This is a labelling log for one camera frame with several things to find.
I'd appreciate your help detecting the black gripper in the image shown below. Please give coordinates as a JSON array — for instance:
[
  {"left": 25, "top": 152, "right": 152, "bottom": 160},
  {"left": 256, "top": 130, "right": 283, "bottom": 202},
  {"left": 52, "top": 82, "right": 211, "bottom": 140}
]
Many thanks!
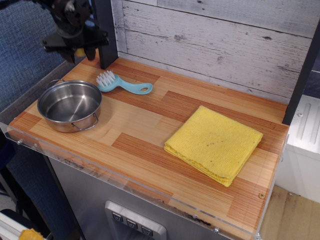
[{"left": 40, "top": 24, "right": 109, "bottom": 64}]

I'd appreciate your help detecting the light blue scrub brush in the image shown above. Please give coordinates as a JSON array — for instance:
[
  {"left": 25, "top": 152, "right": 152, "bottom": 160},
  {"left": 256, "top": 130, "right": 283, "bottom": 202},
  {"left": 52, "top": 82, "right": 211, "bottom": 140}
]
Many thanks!
[{"left": 96, "top": 70, "right": 153, "bottom": 95}]

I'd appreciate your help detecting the yellow object bottom left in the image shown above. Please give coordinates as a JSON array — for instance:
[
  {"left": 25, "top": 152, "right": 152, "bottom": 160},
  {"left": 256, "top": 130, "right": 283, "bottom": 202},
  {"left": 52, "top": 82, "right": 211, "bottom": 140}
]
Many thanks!
[{"left": 18, "top": 228, "right": 45, "bottom": 240}]

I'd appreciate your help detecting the clear acrylic edge guard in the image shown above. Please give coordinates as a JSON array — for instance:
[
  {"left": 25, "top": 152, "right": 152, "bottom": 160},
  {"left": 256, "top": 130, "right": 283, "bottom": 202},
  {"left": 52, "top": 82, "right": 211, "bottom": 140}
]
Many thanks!
[{"left": 0, "top": 123, "right": 279, "bottom": 240}]

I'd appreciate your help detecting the white ribbed side cabinet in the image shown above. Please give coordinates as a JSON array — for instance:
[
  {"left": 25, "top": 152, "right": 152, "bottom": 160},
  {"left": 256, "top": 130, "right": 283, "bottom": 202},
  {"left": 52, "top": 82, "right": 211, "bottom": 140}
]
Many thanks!
[{"left": 275, "top": 95, "right": 320, "bottom": 202}]

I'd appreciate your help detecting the silver dispenser button panel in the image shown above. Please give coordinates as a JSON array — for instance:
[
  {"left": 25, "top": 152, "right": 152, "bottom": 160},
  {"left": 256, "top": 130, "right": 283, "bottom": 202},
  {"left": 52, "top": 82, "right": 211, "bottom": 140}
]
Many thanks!
[{"left": 104, "top": 200, "right": 167, "bottom": 240}]

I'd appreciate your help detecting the stainless steel pot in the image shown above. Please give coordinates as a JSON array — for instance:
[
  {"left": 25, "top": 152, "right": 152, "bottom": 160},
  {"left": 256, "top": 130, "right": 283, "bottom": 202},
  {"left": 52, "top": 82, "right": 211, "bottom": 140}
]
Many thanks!
[{"left": 37, "top": 80, "right": 103, "bottom": 133}]

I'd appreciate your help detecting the dark right upright post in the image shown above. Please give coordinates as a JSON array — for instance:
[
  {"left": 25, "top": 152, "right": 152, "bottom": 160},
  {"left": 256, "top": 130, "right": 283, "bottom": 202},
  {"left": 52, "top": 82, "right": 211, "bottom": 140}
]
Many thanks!
[{"left": 282, "top": 21, "right": 320, "bottom": 126}]

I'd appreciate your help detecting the yellow potato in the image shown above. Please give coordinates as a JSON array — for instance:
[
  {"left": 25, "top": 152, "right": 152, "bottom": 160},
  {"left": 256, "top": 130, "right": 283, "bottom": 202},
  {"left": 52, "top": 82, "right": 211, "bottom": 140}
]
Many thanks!
[{"left": 74, "top": 48, "right": 86, "bottom": 57}]

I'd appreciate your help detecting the folded yellow cloth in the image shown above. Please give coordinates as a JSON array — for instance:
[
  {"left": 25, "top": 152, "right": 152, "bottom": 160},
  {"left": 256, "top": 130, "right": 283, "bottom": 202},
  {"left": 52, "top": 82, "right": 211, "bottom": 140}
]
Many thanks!
[{"left": 164, "top": 106, "right": 263, "bottom": 187}]

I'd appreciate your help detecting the dark left upright post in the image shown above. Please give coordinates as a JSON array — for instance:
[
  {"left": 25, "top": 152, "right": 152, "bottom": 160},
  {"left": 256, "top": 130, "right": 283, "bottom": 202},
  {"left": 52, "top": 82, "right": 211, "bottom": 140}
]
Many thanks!
[{"left": 91, "top": 0, "right": 118, "bottom": 70}]

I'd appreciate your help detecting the dark upright post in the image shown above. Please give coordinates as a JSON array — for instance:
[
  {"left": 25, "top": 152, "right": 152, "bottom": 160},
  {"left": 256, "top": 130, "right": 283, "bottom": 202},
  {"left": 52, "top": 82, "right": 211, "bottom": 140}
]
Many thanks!
[
  {"left": 91, "top": 0, "right": 118, "bottom": 70},
  {"left": 282, "top": 21, "right": 320, "bottom": 126}
]

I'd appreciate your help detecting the grey metal side rail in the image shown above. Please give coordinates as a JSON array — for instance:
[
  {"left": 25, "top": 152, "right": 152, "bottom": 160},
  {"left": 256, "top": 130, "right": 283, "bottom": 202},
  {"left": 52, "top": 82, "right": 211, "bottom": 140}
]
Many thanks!
[{"left": 0, "top": 57, "right": 84, "bottom": 124}]

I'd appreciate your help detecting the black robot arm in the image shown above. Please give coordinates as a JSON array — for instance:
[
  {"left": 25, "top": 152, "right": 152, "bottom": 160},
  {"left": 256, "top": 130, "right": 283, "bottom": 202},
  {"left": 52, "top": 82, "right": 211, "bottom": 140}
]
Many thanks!
[{"left": 34, "top": 0, "right": 109, "bottom": 63}]

